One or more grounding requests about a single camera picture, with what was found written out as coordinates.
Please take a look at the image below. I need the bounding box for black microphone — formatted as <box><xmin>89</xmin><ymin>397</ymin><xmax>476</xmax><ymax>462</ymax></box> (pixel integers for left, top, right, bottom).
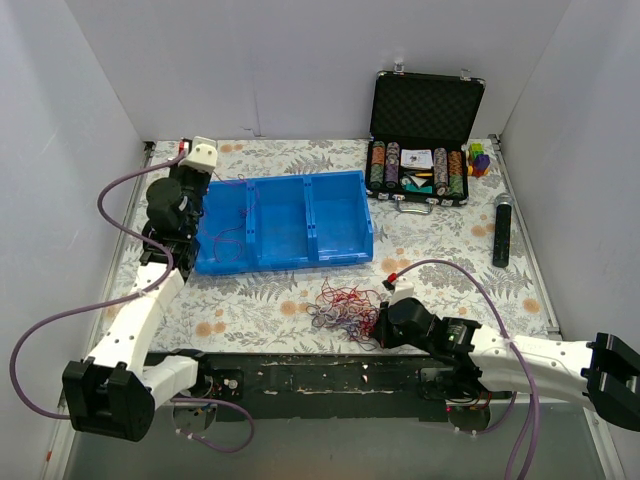
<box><xmin>492</xmin><ymin>193</ymin><xmax>513</xmax><ymax>268</ymax></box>

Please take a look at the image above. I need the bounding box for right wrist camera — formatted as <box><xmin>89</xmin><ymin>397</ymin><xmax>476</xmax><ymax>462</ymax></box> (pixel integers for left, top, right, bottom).
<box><xmin>383</xmin><ymin>273</ymin><xmax>414</xmax><ymax>305</ymax></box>

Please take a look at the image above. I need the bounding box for blue three-compartment bin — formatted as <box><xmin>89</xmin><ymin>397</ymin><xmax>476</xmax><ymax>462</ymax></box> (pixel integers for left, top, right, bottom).
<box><xmin>195</xmin><ymin>171</ymin><xmax>373</xmax><ymax>276</ymax></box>

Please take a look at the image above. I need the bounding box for white cable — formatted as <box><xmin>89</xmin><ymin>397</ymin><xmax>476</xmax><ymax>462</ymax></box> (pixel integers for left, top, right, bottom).
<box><xmin>305</xmin><ymin>294</ymin><xmax>371</xmax><ymax>331</ymax></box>

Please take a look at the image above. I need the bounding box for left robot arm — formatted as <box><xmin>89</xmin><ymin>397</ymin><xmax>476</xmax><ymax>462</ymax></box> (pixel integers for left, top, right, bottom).
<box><xmin>62</xmin><ymin>163</ymin><xmax>213</xmax><ymax>441</ymax></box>

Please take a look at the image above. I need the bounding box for black poker chip case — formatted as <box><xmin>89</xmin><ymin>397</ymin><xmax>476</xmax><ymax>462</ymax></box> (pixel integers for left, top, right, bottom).
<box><xmin>365</xmin><ymin>71</ymin><xmax>486</xmax><ymax>207</ymax></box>

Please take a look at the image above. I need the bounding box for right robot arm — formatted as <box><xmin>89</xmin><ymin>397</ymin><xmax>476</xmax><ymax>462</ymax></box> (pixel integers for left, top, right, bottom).
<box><xmin>372</xmin><ymin>298</ymin><xmax>639</xmax><ymax>431</ymax></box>

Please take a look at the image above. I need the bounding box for colourful block toy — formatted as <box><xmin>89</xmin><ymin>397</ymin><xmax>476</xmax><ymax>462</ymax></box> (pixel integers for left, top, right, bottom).
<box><xmin>466</xmin><ymin>143</ymin><xmax>491</xmax><ymax>178</ymax></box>

